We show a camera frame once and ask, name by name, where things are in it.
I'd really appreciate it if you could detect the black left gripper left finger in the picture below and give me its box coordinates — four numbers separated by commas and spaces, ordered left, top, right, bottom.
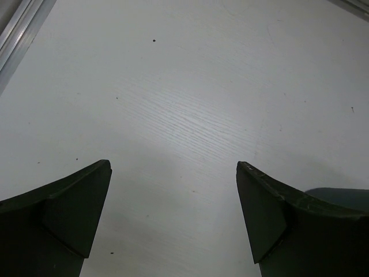
1, 160, 112, 276

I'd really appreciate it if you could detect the aluminium table frame rail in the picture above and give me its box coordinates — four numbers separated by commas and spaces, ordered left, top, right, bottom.
1, 0, 55, 91

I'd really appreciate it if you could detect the dark blue plastic bin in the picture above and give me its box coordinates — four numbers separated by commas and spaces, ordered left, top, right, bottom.
306, 188, 369, 212

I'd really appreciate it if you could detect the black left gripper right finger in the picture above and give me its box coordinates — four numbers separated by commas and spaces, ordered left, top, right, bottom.
236, 162, 368, 276

